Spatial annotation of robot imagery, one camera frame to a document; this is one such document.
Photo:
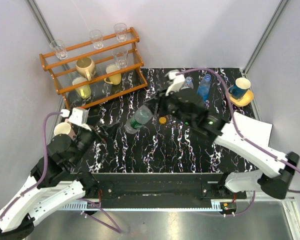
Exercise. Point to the blue cup white inside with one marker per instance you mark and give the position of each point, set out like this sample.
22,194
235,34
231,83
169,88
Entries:
240,87

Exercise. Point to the clear glass middle shelf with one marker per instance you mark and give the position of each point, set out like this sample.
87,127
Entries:
120,57

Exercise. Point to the clear glass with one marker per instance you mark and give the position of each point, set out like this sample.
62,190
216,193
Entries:
120,30
59,49
96,38

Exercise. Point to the wooden three-tier shelf rack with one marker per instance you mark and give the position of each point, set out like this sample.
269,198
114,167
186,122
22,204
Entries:
63,72

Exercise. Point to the clear glass top right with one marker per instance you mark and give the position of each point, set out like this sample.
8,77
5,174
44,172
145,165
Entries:
120,30

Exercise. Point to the pink mug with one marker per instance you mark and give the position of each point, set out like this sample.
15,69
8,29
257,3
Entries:
64,128

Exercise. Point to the beige ceramic mug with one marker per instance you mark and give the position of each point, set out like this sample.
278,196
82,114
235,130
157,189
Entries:
86,67

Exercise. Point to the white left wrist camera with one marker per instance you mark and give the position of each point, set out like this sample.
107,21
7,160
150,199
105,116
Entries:
77,116

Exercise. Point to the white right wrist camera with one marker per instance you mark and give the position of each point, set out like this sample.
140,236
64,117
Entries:
177,80

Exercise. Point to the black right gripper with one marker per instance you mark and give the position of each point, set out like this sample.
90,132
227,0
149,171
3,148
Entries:
162,100

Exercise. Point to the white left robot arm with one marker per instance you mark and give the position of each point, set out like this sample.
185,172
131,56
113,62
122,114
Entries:
27,208

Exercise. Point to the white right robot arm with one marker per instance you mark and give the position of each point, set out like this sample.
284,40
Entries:
275,169

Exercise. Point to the yellow mug on shelf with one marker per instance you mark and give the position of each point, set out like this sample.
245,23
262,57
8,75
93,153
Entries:
114,79

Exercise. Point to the pale green mug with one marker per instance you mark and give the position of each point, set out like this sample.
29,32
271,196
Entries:
83,91

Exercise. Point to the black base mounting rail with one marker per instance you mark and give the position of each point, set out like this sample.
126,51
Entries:
167,191

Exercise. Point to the Pepsi bottle blue cap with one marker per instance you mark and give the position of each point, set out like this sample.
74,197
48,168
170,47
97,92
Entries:
188,84

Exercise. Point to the clear glass top middle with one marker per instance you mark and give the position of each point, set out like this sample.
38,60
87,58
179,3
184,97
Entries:
96,38

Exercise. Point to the yellow saucer plate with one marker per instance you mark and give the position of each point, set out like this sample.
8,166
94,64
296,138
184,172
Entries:
242,102

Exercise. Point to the orange bottle cap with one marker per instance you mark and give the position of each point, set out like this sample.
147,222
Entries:
162,120

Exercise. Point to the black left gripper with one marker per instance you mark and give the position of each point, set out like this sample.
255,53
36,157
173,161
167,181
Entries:
110,129

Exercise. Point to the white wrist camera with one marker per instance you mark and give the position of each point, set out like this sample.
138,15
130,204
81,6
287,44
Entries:
177,80
77,116

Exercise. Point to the clear blue water bottle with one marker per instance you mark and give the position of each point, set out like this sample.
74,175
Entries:
204,87

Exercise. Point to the green label water bottle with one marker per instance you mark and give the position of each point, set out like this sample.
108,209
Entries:
138,119

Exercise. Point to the clear glass top left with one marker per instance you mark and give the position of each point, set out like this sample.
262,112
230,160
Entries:
59,49

